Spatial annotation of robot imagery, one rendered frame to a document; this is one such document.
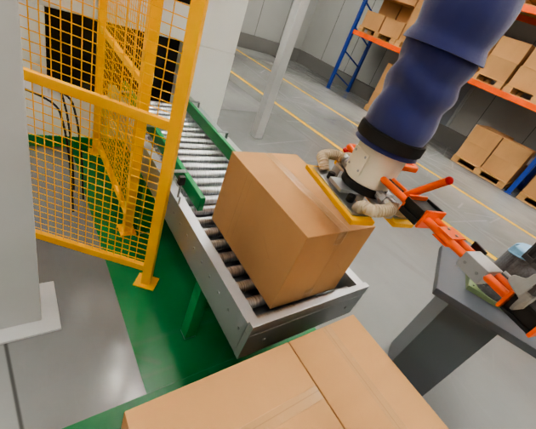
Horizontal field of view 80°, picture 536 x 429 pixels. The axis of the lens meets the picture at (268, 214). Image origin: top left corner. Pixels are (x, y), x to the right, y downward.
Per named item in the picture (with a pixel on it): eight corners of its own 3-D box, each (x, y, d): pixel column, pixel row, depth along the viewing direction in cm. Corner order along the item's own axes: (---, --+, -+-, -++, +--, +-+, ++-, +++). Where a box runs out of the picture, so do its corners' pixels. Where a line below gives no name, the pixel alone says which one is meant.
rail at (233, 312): (105, 106, 265) (107, 83, 255) (113, 107, 268) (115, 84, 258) (232, 352, 128) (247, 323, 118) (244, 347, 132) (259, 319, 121)
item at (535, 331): (494, 304, 72) (510, 289, 69) (511, 302, 75) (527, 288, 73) (527, 338, 66) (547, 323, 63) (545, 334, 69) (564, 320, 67)
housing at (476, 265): (453, 263, 82) (464, 250, 79) (469, 263, 85) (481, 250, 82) (475, 284, 77) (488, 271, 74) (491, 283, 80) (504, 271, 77)
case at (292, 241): (211, 218, 169) (231, 151, 148) (271, 213, 193) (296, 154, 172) (270, 309, 133) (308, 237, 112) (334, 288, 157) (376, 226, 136)
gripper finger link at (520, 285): (493, 292, 72) (530, 265, 69) (516, 314, 68) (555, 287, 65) (488, 288, 70) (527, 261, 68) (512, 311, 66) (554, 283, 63)
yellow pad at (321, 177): (304, 168, 124) (309, 157, 122) (325, 171, 129) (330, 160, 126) (349, 225, 100) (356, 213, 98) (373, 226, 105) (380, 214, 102)
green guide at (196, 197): (111, 89, 259) (112, 78, 254) (125, 91, 265) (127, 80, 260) (184, 212, 164) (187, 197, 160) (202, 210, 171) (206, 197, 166)
